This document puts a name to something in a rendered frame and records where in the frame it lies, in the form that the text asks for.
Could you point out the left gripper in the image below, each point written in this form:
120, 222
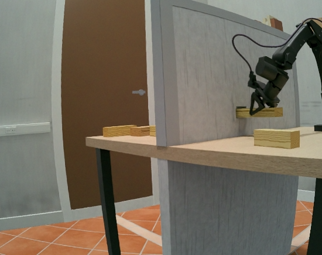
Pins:
268, 93

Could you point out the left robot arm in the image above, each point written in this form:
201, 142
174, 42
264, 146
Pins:
284, 57

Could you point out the grey panel wall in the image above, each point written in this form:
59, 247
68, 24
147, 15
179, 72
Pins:
197, 77

